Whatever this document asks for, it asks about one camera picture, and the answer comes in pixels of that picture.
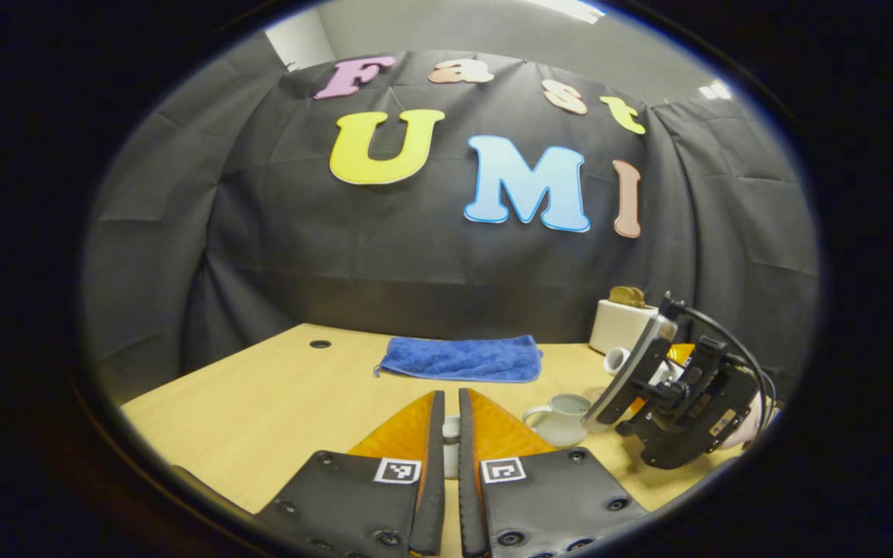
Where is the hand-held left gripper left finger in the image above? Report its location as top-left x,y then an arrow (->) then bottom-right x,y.
249,390 -> 447,558

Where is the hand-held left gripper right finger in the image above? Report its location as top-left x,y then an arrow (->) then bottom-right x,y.
458,387 -> 653,558

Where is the white water bottle green label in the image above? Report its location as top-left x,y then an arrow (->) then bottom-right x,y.
604,345 -> 684,388

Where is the white teacup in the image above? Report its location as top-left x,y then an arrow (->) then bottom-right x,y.
522,394 -> 595,449

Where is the white toaster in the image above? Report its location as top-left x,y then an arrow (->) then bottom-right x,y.
589,298 -> 660,356

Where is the blue towel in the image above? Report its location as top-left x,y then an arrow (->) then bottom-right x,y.
374,335 -> 544,384

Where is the ceiling light panel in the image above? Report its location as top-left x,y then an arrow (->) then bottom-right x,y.
524,0 -> 610,24

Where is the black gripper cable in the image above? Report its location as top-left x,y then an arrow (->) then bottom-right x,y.
660,293 -> 779,412

